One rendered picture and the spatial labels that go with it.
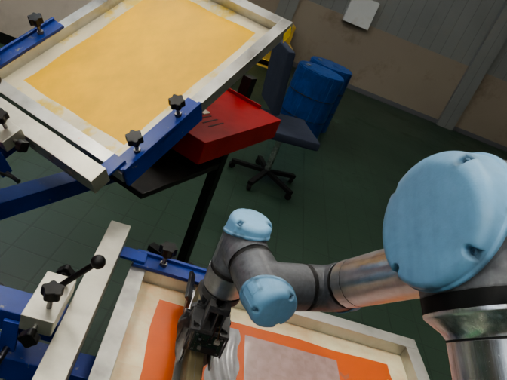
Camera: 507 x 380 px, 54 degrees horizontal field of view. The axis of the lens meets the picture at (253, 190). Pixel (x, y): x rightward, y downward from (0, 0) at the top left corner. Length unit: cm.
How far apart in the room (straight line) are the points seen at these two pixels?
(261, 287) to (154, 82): 96
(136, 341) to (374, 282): 59
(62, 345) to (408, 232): 70
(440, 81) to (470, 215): 897
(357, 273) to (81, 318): 55
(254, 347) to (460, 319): 85
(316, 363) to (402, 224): 86
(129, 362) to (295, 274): 46
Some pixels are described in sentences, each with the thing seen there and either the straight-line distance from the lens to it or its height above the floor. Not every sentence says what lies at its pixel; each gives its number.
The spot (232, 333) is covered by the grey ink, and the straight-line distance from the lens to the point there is 121.
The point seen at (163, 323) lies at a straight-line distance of 118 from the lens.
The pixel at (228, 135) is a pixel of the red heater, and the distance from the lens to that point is 183.
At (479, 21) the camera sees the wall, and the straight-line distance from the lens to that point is 933.
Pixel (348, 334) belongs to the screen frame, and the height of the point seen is 97.
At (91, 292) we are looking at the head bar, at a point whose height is 104.
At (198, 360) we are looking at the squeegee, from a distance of 96.
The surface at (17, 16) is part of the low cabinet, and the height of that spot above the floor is 31.
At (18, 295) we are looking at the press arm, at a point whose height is 104.
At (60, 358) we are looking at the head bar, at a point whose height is 104.
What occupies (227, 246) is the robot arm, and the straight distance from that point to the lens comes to 80.
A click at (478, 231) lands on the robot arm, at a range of 38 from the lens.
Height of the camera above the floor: 177
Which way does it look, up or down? 26 degrees down
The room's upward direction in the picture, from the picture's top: 23 degrees clockwise
